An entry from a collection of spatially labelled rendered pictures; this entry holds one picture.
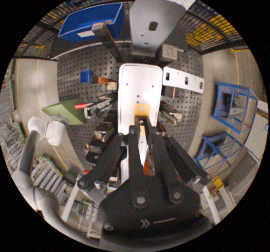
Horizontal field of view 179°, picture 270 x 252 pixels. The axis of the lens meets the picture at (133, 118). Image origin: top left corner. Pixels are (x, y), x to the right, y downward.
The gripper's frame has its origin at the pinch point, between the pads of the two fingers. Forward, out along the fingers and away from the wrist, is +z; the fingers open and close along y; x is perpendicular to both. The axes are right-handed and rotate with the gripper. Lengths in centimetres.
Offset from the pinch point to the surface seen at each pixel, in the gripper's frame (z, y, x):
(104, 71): 59, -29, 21
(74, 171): 107, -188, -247
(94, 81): 10.4, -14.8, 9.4
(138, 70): 29.0, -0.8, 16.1
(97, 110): 7.6, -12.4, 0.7
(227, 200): -101, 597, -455
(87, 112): 7.5, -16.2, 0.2
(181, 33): 26, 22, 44
